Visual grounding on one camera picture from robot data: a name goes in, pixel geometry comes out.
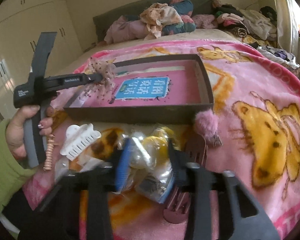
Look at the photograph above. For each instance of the white claw hair clip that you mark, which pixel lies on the white claw hair clip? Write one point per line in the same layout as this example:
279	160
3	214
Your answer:
77	139

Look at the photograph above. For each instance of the person's left hand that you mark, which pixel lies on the person's left hand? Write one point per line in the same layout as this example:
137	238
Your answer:
20	126

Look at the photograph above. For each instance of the green sleeve left forearm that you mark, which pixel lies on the green sleeve left forearm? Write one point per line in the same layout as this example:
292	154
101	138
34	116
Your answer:
12	175

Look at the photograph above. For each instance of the dark floral quilt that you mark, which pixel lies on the dark floral quilt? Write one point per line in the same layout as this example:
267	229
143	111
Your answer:
184	8

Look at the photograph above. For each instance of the cream built-in wardrobe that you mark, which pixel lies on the cream built-in wardrobe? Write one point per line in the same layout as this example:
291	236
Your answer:
21	23

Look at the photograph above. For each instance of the dark shallow cardboard box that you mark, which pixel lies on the dark shallow cardboard box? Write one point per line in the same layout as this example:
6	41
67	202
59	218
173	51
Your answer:
90	110

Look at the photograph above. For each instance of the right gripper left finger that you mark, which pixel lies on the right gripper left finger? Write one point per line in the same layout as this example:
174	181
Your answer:
108	176

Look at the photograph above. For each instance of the dark green headboard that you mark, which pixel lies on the dark green headboard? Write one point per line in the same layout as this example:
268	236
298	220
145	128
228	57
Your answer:
104	21

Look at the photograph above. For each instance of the pink bear fleece blanket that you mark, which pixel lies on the pink bear fleece blanket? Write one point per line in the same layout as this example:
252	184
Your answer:
258	106

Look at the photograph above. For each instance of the white bag of clothes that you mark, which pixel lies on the white bag of clothes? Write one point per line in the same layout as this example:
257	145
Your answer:
282	57

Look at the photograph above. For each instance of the sheer dotted pink bow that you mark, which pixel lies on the sheer dotted pink bow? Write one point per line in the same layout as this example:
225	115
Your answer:
101	91

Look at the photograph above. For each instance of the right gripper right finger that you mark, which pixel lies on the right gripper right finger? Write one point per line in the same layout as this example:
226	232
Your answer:
191	176

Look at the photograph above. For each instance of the pink fluffy pompom clip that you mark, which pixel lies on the pink fluffy pompom clip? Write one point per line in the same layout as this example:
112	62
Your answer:
206	125

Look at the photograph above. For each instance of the beige window curtain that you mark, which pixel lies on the beige window curtain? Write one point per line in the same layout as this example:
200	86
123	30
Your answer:
287	27

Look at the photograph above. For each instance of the pink children's book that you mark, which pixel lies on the pink children's book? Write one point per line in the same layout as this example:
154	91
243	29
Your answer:
175	85

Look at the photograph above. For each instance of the pile of clothes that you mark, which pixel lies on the pile of clothes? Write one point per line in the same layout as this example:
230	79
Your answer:
247	26

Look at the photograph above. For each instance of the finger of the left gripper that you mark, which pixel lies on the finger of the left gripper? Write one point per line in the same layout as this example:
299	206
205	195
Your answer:
94	78

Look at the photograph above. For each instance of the pink pajama garment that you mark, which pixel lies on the pink pajama garment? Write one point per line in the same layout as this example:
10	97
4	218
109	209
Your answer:
123	30

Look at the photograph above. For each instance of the peach floral cloth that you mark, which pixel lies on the peach floral cloth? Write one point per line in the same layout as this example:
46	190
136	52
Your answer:
156	17

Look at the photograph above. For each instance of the dark red hair comb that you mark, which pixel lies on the dark red hair comb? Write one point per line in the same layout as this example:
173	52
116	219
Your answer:
177	205

